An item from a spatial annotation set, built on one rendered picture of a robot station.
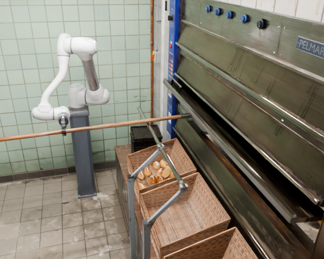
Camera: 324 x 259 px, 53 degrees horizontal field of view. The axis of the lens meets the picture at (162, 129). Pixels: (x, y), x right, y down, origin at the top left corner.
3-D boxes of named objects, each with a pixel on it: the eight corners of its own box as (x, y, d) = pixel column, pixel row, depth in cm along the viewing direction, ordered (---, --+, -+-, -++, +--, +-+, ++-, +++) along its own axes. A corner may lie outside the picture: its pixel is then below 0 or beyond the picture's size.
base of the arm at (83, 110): (64, 108, 324) (64, 103, 322) (87, 106, 330) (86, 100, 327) (64, 115, 309) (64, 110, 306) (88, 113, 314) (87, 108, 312)
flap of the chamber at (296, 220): (162, 82, 280) (183, 84, 286) (289, 223, 126) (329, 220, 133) (162, 79, 279) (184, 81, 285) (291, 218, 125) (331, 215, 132)
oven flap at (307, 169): (178, 75, 281) (186, 53, 275) (323, 206, 127) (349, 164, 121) (173, 73, 279) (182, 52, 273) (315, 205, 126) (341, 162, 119)
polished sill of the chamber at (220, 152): (183, 106, 297) (183, 102, 295) (320, 258, 142) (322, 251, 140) (177, 107, 295) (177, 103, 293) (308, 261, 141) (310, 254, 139)
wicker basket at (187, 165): (176, 162, 316) (177, 136, 304) (196, 197, 267) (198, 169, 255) (126, 168, 304) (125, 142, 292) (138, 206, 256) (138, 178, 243)
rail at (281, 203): (162, 79, 279) (165, 80, 280) (291, 218, 125) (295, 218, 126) (163, 77, 278) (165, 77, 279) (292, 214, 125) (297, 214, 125)
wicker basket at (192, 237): (196, 199, 266) (199, 170, 253) (228, 250, 217) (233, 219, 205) (139, 209, 253) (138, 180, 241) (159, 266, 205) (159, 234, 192)
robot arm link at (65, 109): (70, 123, 266) (53, 123, 262) (69, 115, 280) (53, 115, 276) (70, 111, 262) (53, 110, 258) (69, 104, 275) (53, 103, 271)
